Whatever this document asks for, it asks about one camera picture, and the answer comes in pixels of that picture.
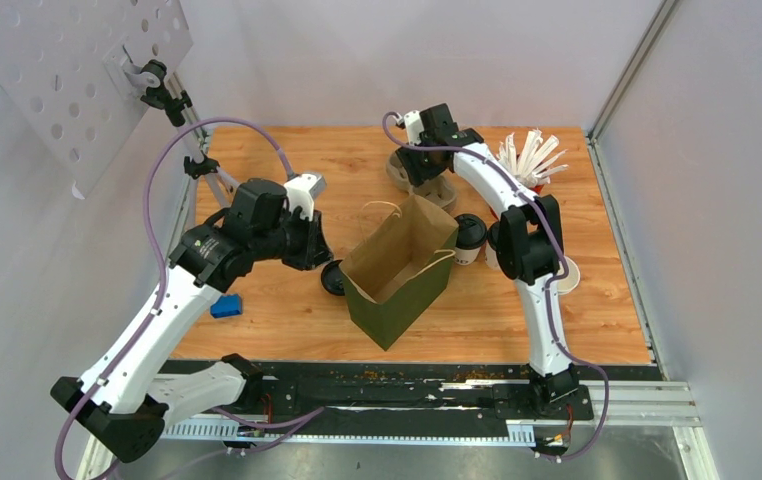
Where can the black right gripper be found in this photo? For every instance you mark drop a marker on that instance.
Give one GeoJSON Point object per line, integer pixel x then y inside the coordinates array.
{"type": "Point", "coordinates": [410, 156]}

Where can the white tripod stand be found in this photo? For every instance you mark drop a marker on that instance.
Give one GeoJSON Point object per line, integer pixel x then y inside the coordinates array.
{"type": "Point", "coordinates": [161, 91]}

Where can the green paper bag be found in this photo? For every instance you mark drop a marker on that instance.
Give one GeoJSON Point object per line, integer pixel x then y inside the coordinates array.
{"type": "Point", "coordinates": [395, 273]}

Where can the black coffee cup lid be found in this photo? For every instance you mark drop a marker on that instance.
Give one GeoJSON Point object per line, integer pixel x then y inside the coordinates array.
{"type": "Point", "coordinates": [472, 231]}

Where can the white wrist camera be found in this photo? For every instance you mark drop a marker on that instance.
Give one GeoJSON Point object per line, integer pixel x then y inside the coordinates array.
{"type": "Point", "coordinates": [412, 123]}
{"type": "Point", "coordinates": [302, 191]}

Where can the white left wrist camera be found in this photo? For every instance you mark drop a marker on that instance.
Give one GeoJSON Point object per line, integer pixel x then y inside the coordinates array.
{"type": "Point", "coordinates": [302, 191]}

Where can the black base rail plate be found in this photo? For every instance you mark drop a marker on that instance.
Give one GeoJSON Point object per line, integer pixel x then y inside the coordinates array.
{"type": "Point", "coordinates": [408, 399]}

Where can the blue toy brick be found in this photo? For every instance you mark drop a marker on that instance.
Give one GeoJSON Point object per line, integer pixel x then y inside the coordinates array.
{"type": "Point", "coordinates": [227, 306]}

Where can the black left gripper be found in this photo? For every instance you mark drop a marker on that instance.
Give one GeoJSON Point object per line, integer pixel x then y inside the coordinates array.
{"type": "Point", "coordinates": [316, 251]}

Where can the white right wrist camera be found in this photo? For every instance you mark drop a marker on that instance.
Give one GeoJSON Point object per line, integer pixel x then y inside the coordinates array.
{"type": "Point", "coordinates": [412, 123]}

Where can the red cylindrical straw holder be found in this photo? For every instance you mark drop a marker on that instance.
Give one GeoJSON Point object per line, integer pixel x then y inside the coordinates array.
{"type": "Point", "coordinates": [536, 190]}

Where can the cardboard cup carrier stack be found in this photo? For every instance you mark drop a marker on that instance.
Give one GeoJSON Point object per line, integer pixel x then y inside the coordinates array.
{"type": "Point", "coordinates": [438, 190]}

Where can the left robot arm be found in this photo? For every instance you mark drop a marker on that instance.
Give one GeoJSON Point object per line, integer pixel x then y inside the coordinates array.
{"type": "Point", "coordinates": [117, 400]}

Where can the white paper cup stack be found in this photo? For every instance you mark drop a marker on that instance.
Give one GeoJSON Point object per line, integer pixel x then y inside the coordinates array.
{"type": "Point", "coordinates": [568, 279]}

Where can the white paper coffee cup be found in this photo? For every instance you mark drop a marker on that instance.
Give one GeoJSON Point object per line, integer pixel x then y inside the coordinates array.
{"type": "Point", "coordinates": [467, 256]}

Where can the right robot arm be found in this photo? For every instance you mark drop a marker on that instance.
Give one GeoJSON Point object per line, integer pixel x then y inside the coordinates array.
{"type": "Point", "coordinates": [530, 248]}

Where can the wrapped white straws bundle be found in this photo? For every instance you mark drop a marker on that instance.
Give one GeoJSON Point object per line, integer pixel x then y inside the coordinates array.
{"type": "Point", "coordinates": [535, 161]}

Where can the white perforated board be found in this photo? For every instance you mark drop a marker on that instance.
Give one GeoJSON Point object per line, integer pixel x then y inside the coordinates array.
{"type": "Point", "coordinates": [78, 71]}

